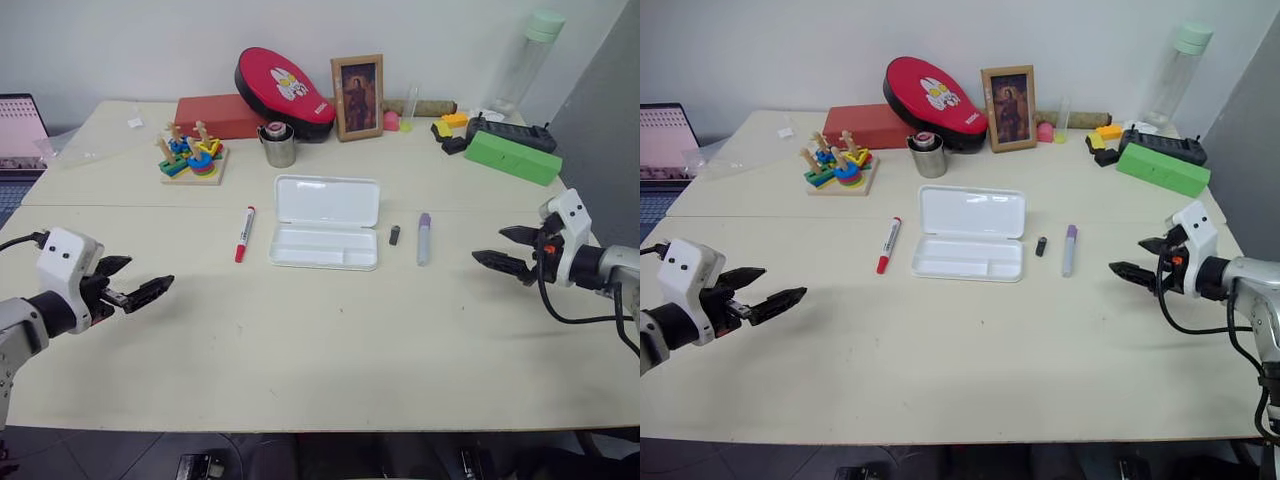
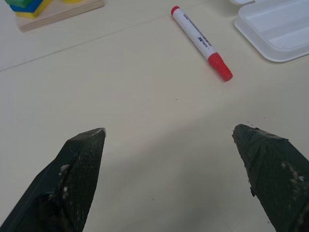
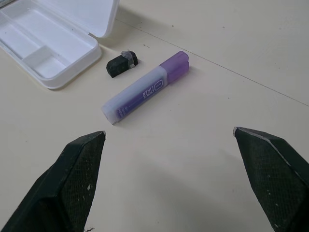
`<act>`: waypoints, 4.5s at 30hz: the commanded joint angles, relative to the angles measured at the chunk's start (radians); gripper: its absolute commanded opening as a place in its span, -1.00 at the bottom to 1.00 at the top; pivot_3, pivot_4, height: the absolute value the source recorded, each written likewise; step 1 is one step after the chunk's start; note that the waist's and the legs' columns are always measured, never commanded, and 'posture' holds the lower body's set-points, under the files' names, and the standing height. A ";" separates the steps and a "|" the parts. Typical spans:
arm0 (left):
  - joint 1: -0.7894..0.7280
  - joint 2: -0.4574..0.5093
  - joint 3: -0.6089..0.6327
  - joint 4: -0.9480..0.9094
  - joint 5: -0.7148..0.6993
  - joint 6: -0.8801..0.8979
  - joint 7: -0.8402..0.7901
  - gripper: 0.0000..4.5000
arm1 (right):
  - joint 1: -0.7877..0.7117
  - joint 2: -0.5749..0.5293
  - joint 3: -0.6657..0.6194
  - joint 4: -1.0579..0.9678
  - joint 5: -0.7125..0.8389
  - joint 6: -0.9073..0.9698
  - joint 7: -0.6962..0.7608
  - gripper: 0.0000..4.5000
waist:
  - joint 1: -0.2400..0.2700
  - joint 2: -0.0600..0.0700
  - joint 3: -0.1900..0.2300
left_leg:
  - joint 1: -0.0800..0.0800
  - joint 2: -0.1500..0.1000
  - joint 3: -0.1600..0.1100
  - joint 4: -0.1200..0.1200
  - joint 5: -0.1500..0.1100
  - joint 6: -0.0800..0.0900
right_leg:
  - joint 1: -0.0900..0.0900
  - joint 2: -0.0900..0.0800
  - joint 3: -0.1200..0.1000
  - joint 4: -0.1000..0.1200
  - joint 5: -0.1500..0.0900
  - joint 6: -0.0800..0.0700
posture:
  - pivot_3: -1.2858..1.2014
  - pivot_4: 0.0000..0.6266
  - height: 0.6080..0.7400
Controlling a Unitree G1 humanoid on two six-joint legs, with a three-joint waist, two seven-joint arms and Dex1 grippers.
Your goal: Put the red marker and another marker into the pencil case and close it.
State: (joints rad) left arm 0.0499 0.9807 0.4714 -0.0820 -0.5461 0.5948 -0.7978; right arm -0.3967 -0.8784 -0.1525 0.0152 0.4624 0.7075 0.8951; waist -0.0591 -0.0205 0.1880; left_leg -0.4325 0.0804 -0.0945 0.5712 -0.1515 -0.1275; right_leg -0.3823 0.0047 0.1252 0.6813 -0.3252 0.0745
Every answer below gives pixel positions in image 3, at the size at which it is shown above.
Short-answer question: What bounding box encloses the black eraser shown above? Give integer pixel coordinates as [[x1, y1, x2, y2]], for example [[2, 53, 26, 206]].
[[106, 49, 140, 78]]

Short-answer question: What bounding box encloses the purple highlighter pen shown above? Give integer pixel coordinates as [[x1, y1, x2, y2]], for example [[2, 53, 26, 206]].
[[101, 51, 190, 125]]

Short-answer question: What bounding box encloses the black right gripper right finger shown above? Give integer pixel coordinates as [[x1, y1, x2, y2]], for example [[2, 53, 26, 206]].
[[232, 126, 309, 232]]

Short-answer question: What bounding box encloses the white plastic pencil case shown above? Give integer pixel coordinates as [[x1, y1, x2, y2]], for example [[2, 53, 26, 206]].
[[0, 0, 121, 90]]

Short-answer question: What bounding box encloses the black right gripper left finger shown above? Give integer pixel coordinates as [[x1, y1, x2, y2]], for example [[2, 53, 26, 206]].
[[0, 130, 107, 232]]

